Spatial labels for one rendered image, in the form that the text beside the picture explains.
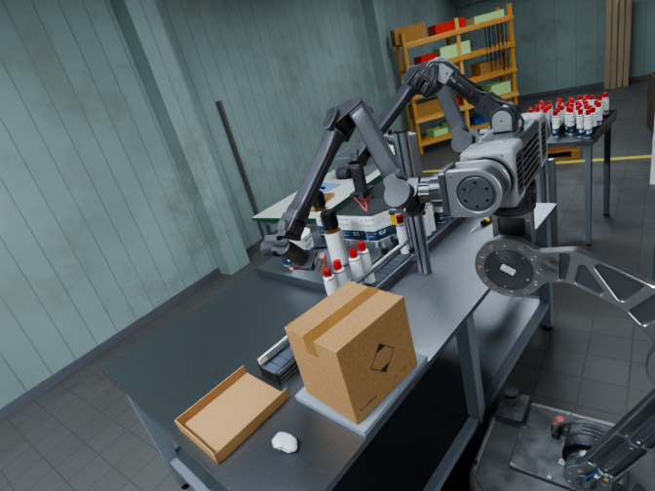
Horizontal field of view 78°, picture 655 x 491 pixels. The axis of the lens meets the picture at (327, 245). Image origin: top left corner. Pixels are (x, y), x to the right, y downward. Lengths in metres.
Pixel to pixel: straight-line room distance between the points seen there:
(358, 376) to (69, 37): 3.82
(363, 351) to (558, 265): 0.59
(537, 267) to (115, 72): 3.95
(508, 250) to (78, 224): 3.57
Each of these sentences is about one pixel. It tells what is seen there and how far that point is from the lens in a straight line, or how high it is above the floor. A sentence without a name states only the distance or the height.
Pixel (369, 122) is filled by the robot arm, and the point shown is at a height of 1.63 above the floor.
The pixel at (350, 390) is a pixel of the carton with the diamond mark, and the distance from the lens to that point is 1.22.
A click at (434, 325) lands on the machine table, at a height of 0.83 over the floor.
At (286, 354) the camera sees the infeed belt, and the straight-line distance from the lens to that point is 1.60.
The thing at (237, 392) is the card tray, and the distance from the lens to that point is 1.61.
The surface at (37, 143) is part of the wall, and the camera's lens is 4.10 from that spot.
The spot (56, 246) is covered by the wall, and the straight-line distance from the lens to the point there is 4.10.
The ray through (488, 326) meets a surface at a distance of 2.62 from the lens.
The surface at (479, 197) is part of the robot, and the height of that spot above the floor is 1.44.
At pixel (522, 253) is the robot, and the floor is 1.19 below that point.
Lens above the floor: 1.80
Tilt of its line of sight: 23 degrees down
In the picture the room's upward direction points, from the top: 15 degrees counter-clockwise
